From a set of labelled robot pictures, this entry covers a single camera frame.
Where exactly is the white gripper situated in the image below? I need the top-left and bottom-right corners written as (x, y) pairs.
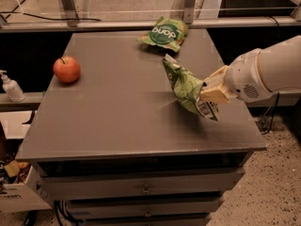
top-left (199, 49), bottom-right (273, 104)

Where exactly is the green rice chip bag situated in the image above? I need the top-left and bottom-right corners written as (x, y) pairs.
top-left (162, 55), bottom-right (219, 121)

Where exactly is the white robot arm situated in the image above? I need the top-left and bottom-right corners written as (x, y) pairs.
top-left (199, 35), bottom-right (301, 104)

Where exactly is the green jalapeno chip bag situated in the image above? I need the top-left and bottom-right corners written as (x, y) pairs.
top-left (137, 17), bottom-right (188, 53)

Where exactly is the grey drawer cabinet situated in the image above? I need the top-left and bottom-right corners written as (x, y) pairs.
top-left (17, 31), bottom-right (265, 226)

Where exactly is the red apple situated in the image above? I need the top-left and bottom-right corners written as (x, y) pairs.
top-left (53, 56), bottom-right (81, 83)

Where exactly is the white pump bottle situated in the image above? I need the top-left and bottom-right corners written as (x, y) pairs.
top-left (0, 70), bottom-right (25, 103)

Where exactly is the white cardboard box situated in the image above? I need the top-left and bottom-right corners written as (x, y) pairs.
top-left (0, 167), bottom-right (52, 213)

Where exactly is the metal shelf rail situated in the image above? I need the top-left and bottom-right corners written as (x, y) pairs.
top-left (0, 16), bottom-right (301, 33)

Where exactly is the black cable on shelf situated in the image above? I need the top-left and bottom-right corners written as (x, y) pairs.
top-left (0, 11), bottom-right (103, 23)

